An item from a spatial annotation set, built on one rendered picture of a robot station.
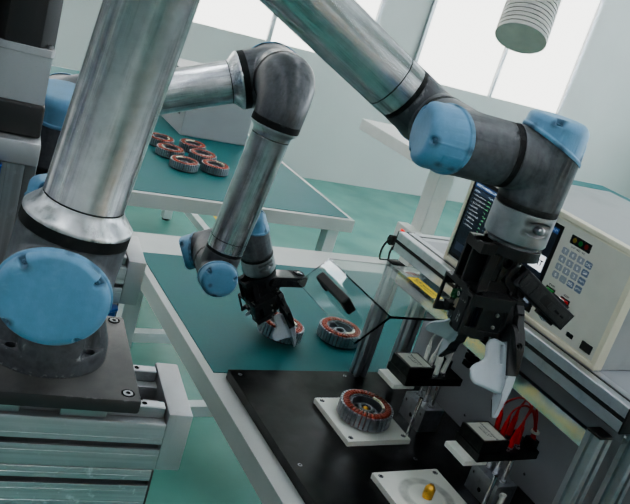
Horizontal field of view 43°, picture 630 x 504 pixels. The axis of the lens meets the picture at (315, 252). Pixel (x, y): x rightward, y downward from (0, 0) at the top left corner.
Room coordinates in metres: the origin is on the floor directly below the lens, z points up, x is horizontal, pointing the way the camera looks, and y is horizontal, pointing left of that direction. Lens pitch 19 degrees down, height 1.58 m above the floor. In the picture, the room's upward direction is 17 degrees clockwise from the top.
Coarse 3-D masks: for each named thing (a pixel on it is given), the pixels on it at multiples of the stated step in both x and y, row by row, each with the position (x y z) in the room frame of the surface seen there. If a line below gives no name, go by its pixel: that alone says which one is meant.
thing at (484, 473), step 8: (496, 464) 1.36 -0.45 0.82; (472, 472) 1.34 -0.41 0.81; (480, 472) 1.32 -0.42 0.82; (488, 472) 1.32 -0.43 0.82; (472, 480) 1.33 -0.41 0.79; (480, 480) 1.32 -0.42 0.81; (488, 480) 1.30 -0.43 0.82; (472, 488) 1.32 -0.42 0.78; (480, 488) 1.31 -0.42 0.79; (496, 488) 1.28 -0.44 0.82; (504, 488) 1.29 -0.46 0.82; (512, 488) 1.30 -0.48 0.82; (480, 496) 1.30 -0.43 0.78; (496, 496) 1.28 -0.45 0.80; (512, 496) 1.31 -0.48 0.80
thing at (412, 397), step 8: (408, 392) 1.54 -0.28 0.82; (416, 392) 1.55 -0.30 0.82; (424, 392) 1.56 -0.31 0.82; (408, 400) 1.53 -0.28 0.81; (416, 400) 1.52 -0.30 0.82; (400, 408) 1.55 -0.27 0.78; (408, 408) 1.53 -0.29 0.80; (424, 408) 1.49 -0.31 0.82; (432, 408) 1.50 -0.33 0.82; (440, 408) 1.51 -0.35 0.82; (408, 416) 1.52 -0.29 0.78; (424, 416) 1.49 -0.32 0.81; (432, 416) 1.50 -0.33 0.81; (440, 416) 1.51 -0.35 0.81; (416, 424) 1.49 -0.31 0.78; (424, 424) 1.49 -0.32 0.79; (432, 424) 1.50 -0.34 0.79
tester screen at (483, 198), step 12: (480, 192) 1.56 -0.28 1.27; (492, 192) 1.53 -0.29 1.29; (468, 204) 1.58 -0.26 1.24; (480, 204) 1.55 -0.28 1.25; (468, 216) 1.57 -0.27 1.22; (480, 216) 1.54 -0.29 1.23; (468, 228) 1.56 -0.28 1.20; (480, 228) 1.53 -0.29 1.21; (456, 240) 1.57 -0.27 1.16; (552, 240) 1.38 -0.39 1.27; (456, 252) 1.56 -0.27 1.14
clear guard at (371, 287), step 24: (336, 264) 1.49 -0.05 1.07; (360, 264) 1.54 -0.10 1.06; (384, 264) 1.59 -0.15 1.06; (312, 288) 1.45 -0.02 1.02; (360, 288) 1.41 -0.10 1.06; (384, 288) 1.44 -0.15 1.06; (408, 288) 1.49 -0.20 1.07; (432, 288) 1.53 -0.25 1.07; (336, 312) 1.37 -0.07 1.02; (360, 312) 1.35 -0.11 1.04; (384, 312) 1.33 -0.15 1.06; (408, 312) 1.36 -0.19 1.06; (432, 312) 1.40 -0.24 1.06; (360, 336) 1.29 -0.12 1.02
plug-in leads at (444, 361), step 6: (432, 336) 1.54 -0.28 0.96; (426, 348) 1.54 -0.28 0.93; (426, 354) 1.54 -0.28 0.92; (432, 354) 1.52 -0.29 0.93; (450, 354) 1.52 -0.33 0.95; (426, 360) 1.54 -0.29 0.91; (432, 360) 1.51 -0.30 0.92; (438, 360) 1.50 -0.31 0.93; (444, 360) 1.55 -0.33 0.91; (450, 360) 1.52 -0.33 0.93; (438, 366) 1.50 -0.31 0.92; (444, 366) 1.52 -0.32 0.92; (450, 366) 1.56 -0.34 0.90; (438, 372) 1.50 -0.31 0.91; (444, 372) 1.52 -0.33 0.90
